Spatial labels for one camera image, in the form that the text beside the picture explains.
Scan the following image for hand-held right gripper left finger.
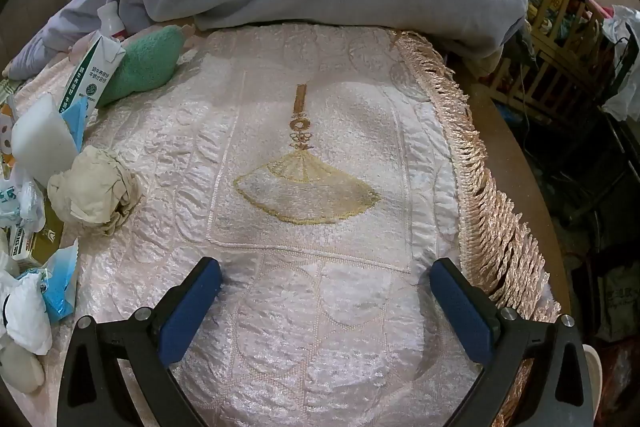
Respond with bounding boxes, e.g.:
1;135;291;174
56;257;222;427

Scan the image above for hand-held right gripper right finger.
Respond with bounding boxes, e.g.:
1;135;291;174
429;258;596;427

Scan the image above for cream plastic bin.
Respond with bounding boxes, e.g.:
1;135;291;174
581;343;605;413

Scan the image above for beige paper ball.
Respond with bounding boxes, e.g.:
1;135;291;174
47;146;143;237

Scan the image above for white orange snack wrapper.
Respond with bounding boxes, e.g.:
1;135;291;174
0;102;15;158

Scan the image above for white green milk carton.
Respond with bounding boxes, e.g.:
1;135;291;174
59;31;127;112

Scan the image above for blue packet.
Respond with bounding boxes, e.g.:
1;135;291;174
62;99;90;152
20;243;80;323

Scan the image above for grey printed shopping bag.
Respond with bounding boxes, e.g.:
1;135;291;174
595;259;640;343

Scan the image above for crumpled white plastic bag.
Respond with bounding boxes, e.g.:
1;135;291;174
0;272;53;355

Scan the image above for yellow green small box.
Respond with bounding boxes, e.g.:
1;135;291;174
10;197;63;268

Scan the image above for cream plastic lid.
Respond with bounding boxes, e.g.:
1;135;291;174
0;339;47;395

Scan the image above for pink embroidered fringed bedspread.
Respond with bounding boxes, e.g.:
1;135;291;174
0;24;563;427

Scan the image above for white foam block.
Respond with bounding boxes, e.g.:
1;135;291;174
10;93;81;178

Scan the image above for green packet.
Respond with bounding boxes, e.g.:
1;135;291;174
97;26;188;108

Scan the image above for wooden crib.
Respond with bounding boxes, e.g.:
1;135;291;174
510;0;608;108

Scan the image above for white bottle red label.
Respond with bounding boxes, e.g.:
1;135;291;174
96;2;127;40

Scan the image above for brown wooden bed frame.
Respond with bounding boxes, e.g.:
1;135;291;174
447;57;576;323

